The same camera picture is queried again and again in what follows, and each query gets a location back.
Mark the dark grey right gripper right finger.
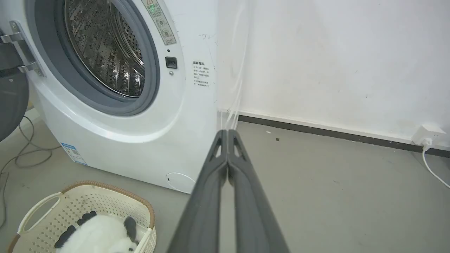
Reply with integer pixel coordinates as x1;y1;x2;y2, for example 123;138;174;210
228;129;291;253

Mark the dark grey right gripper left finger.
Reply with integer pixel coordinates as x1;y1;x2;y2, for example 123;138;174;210
167;129;228;253

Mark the white black plush toy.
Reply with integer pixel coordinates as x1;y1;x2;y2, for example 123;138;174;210
54;210;140;253

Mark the dark washing machine door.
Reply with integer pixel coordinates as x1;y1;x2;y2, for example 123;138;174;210
0;30;30;142

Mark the white front-load washing machine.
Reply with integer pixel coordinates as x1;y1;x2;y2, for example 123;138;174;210
0;0;243;194

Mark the cream plastic laundry basket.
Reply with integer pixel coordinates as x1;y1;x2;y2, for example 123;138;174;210
7;181;157;253

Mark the white power socket box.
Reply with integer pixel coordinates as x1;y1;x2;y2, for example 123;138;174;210
412;124;447;147

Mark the white power cable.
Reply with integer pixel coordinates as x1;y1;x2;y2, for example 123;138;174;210
422;139;450;189

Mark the grey floor cable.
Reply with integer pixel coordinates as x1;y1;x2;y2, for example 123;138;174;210
0;116;62;229

